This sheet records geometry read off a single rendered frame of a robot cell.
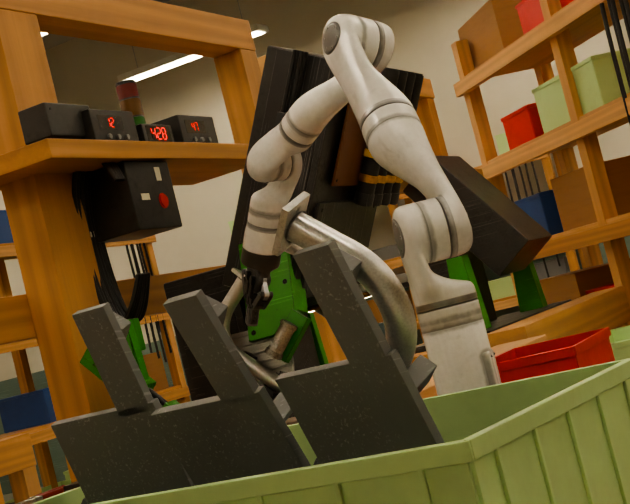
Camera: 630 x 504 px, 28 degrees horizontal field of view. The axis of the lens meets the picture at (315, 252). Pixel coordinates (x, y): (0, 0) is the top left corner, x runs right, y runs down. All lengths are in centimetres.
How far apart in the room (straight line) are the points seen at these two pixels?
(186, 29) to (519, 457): 230
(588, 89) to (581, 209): 64
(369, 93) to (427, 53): 992
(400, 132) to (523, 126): 427
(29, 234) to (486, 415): 134
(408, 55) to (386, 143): 1005
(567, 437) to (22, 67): 171
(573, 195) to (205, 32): 297
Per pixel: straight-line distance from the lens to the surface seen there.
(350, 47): 206
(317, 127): 221
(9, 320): 255
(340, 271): 112
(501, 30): 629
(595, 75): 549
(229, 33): 346
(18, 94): 262
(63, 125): 258
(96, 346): 137
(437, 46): 1187
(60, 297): 255
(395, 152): 192
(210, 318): 121
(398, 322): 117
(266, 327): 256
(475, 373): 181
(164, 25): 318
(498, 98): 1165
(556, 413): 119
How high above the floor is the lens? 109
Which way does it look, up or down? 3 degrees up
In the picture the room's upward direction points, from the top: 14 degrees counter-clockwise
